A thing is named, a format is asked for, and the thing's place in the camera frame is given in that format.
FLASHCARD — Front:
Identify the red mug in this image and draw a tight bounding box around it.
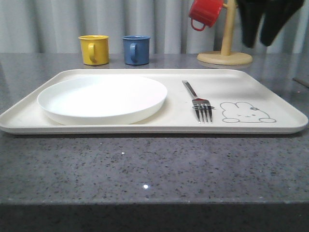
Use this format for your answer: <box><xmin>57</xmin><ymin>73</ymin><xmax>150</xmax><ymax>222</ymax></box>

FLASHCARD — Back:
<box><xmin>189</xmin><ymin>0</ymin><xmax>224</xmax><ymax>31</ymax></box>

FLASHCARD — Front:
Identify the cream rabbit serving tray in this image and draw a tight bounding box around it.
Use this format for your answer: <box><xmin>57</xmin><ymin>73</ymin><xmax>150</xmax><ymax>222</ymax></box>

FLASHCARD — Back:
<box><xmin>0</xmin><ymin>69</ymin><xmax>309</xmax><ymax>134</ymax></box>

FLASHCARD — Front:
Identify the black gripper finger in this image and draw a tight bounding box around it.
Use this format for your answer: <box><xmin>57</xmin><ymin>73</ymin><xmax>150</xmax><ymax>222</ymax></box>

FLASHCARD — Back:
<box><xmin>260</xmin><ymin>0</ymin><xmax>305</xmax><ymax>46</ymax></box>
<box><xmin>237</xmin><ymin>0</ymin><xmax>266</xmax><ymax>48</ymax></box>

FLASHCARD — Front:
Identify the blue mug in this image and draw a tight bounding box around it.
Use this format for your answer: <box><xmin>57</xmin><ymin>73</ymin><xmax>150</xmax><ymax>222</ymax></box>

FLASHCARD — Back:
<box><xmin>122</xmin><ymin>35</ymin><xmax>151</xmax><ymax>66</ymax></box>

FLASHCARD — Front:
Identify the grey curtain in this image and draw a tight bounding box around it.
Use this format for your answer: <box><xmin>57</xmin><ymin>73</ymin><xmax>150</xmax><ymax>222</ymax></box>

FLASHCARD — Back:
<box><xmin>0</xmin><ymin>0</ymin><xmax>309</xmax><ymax>55</ymax></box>

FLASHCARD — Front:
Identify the yellow mug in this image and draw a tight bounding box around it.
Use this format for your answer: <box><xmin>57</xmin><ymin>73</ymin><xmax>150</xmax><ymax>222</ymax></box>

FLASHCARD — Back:
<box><xmin>78</xmin><ymin>35</ymin><xmax>109</xmax><ymax>66</ymax></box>

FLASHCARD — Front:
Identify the wooden mug tree stand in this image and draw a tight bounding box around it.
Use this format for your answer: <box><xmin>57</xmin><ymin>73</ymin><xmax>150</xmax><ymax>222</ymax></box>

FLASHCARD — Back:
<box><xmin>197</xmin><ymin>0</ymin><xmax>253</xmax><ymax>65</ymax></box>

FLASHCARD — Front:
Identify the white round plate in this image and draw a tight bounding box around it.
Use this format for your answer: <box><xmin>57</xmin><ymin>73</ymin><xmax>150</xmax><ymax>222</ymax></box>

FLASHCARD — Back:
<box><xmin>37</xmin><ymin>75</ymin><xmax>168</xmax><ymax>125</ymax></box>

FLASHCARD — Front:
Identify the silver fork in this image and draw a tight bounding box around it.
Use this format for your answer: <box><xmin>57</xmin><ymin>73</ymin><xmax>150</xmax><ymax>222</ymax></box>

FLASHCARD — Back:
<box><xmin>182</xmin><ymin>80</ymin><xmax>213</xmax><ymax>124</ymax></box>

